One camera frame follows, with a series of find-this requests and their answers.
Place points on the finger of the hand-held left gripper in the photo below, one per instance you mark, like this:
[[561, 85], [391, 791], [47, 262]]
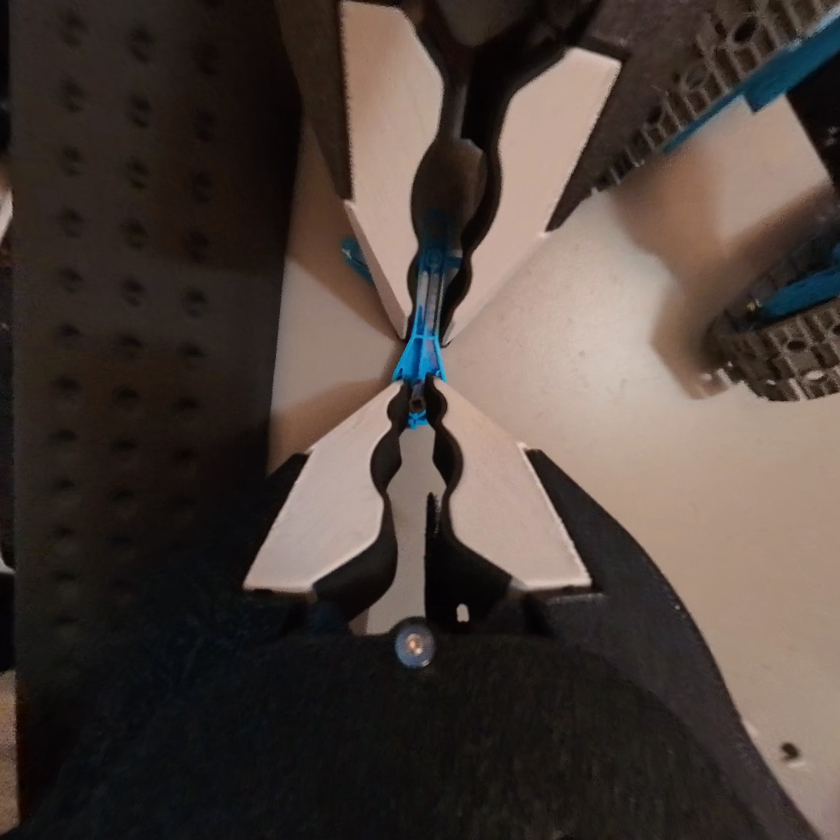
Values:
[[387, 131], [531, 164]]

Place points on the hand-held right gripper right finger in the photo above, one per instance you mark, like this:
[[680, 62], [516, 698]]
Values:
[[512, 518]]

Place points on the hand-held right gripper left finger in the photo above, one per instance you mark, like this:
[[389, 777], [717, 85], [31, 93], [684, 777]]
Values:
[[321, 518]]

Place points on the blue long brick piece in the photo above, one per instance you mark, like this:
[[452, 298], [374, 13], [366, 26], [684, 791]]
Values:
[[420, 358]]

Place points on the blue grey tracked toy robot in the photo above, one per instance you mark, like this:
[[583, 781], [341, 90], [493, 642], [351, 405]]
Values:
[[781, 354]]

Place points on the grey desk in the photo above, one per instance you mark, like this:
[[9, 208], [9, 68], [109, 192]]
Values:
[[623, 492]]

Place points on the small blue plastic piece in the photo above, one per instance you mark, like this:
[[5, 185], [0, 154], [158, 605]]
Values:
[[354, 262]]

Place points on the black dimpled mat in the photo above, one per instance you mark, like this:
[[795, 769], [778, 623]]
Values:
[[131, 328]]

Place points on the small black pin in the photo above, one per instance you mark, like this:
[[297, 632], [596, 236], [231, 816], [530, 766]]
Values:
[[790, 753]]

